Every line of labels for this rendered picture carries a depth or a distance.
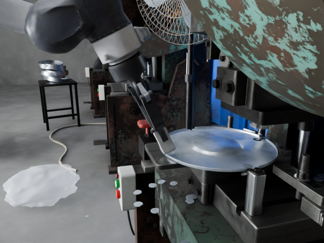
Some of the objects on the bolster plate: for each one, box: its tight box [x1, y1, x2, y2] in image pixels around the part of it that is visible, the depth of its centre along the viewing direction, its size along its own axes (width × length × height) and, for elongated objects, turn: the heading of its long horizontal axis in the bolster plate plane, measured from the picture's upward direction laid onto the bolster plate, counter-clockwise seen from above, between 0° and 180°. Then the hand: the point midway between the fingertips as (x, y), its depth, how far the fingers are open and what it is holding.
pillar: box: [295, 130, 310, 169], centre depth 68 cm, size 2×2×14 cm
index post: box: [244, 167, 266, 216], centre depth 56 cm, size 3×3×10 cm
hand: (163, 139), depth 65 cm, fingers closed
